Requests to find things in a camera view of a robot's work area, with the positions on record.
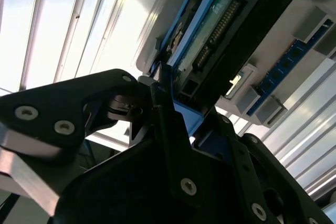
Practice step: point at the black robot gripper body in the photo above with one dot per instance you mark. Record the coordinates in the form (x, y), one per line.
(126, 187)

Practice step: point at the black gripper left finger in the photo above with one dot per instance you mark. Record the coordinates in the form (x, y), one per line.
(52, 103)

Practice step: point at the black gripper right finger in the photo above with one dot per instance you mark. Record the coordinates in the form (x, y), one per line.
(252, 171)

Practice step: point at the hard disk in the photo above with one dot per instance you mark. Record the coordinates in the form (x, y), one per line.
(236, 37)

